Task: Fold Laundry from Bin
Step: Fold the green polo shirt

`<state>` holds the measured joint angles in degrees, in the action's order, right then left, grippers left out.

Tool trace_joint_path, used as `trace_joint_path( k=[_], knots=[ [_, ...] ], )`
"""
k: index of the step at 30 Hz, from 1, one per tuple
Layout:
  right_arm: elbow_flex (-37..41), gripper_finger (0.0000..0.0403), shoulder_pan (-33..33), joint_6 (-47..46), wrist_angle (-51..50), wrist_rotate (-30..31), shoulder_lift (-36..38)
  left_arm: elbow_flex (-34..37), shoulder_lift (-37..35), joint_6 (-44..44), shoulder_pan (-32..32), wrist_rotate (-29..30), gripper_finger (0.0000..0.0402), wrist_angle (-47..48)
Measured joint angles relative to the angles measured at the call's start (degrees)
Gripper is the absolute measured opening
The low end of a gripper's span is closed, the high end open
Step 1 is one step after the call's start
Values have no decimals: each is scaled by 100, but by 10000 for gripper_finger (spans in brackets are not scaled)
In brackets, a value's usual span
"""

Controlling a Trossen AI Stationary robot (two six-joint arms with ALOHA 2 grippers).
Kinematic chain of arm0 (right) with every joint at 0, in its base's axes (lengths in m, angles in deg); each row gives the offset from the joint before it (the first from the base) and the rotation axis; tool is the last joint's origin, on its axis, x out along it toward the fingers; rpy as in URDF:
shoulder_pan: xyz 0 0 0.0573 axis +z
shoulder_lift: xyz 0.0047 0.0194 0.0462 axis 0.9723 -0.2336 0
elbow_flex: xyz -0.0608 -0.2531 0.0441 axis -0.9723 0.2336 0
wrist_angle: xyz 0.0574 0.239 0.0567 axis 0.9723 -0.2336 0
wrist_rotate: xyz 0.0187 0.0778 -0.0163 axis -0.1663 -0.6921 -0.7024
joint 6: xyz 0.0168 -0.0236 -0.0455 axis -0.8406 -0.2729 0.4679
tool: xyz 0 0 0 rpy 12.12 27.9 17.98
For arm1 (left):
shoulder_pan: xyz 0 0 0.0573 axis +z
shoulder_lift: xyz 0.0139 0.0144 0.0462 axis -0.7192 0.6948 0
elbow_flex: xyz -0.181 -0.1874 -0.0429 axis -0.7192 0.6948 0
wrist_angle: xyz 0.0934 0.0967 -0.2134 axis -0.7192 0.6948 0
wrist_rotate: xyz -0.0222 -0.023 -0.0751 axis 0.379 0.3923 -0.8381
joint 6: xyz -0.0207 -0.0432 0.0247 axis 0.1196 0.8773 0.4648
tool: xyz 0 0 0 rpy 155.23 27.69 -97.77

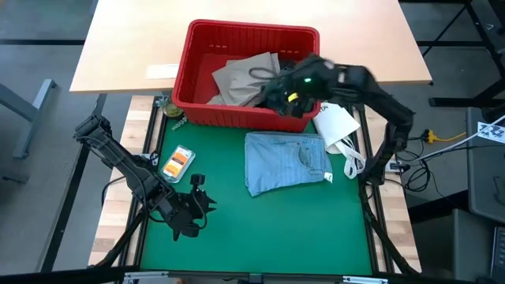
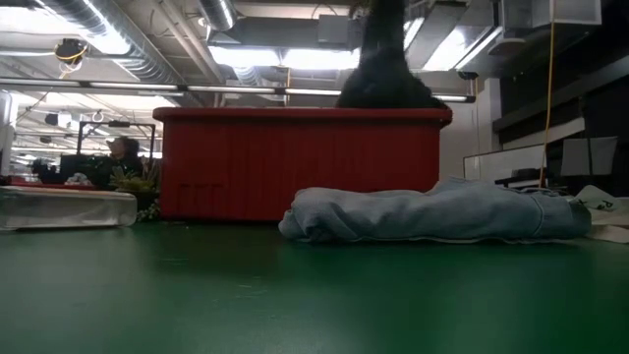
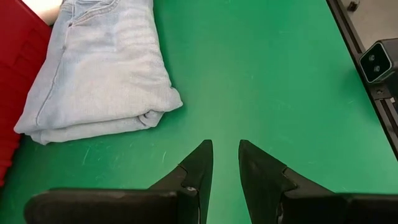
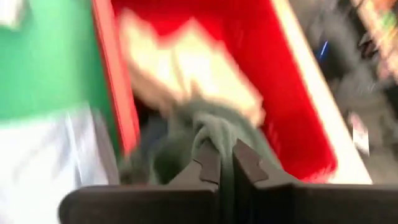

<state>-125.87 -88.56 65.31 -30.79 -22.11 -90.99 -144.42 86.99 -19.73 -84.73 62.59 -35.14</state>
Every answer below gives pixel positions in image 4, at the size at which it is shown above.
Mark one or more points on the tan folded garment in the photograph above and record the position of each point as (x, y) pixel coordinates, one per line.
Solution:
(192, 68)

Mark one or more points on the red plastic laundry bin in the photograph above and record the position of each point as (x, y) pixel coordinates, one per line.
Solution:
(280, 77)

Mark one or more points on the dark green sweatshirt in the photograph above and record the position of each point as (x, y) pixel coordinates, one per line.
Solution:
(214, 124)

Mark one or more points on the light wooden table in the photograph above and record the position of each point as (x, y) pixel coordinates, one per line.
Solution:
(320, 93)

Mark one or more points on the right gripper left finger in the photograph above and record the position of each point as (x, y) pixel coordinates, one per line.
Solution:
(140, 205)

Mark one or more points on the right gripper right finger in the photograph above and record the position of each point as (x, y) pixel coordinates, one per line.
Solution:
(311, 205)

